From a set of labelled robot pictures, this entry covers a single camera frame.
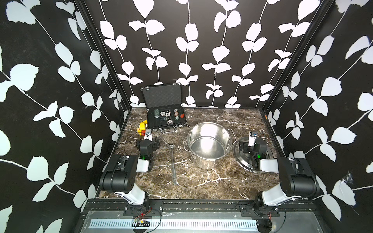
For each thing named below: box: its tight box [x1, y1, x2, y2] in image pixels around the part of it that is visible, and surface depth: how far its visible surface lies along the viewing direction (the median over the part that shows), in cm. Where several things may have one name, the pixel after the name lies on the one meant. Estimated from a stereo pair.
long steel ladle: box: [166, 143, 178, 185], surface depth 88 cm
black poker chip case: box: [140, 83, 187, 134], surface depth 113 cm
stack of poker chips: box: [153, 108, 160, 119], surface depth 114 cm
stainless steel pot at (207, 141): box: [182, 121, 237, 170], surface depth 90 cm
